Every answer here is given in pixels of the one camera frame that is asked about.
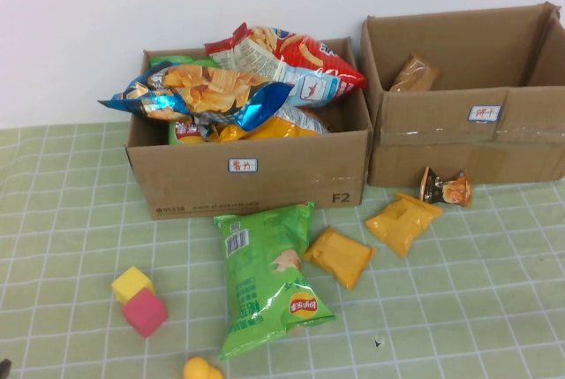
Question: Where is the long brown snack packet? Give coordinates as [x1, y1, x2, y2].
[388, 52, 441, 94]

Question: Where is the red fries snack bag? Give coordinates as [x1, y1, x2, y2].
[203, 21, 369, 109]

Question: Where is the small black orange snack packet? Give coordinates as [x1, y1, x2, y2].
[418, 166, 474, 209]

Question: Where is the cardboard box marked F2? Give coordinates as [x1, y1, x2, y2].
[124, 36, 374, 222]

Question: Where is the yellow chip bag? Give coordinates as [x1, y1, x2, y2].
[207, 103, 332, 145]

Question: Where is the green bag with red label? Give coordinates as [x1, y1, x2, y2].
[166, 118, 209, 147]

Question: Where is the blue chip bag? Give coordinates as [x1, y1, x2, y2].
[97, 63, 296, 135]

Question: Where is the large green Lay's chip bag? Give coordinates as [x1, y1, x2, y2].
[213, 201, 338, 362]

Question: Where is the large taped cardboard box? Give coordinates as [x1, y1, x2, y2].
[360, 1, 565, 188]

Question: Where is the plain green chip bag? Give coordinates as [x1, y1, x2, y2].
[147, 55, 221, 70]

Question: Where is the yellow foam cube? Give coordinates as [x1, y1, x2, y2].
[109, 266, 156, 306]

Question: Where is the pink foam cube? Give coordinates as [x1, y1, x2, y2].
[121, 288, 170, 340]

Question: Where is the green checkered tablecloth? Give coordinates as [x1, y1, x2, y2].
[0, 122, 565, 379]

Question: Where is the yellow rubber duck toy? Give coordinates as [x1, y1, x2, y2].
[183, 356, 225, 379]

